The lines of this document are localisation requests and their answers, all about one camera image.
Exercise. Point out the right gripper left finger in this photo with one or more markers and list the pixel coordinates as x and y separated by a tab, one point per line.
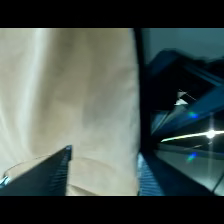
40	176

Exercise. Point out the brown shirt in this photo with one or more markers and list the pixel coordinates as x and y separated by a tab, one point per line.
73	93

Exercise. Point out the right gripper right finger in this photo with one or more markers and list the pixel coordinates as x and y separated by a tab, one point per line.
160	181

